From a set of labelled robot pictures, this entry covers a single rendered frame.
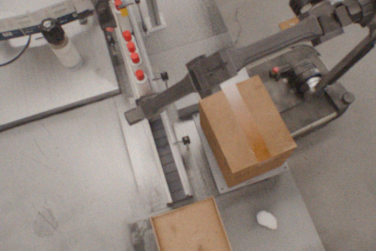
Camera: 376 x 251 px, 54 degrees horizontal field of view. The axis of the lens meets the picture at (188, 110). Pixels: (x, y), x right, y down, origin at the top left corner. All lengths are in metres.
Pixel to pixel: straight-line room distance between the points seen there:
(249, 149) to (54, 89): 0.93
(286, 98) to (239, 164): 1.13
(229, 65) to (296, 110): 1.45
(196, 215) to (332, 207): 1.17
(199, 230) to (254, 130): 0.47
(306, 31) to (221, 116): 0.43
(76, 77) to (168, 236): 0.80
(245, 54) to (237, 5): 2.05
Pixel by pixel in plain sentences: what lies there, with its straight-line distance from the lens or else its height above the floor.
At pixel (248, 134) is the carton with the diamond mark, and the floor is 1.12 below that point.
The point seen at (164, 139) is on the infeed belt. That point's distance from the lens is 1.54.
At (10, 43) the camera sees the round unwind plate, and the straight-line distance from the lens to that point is 1.96.
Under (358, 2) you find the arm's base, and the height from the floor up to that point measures 1.49.
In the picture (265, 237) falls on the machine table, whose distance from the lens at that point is 1.52.
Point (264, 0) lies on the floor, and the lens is 3.03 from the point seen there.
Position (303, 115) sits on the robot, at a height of 0.24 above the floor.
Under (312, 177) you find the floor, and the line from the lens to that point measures 2.48.
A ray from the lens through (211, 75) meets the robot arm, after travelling 0.95.
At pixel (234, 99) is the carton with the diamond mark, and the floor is 1.12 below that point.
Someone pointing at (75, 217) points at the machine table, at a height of 0.83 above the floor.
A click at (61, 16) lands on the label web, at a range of 1.83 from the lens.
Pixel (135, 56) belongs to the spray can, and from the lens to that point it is 1.48.
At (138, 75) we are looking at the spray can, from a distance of 1.44.
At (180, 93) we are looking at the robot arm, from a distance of 1.07.
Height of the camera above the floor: 2.33
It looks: 67 degrees down
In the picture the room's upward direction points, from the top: 7 degrees counter-clockwise
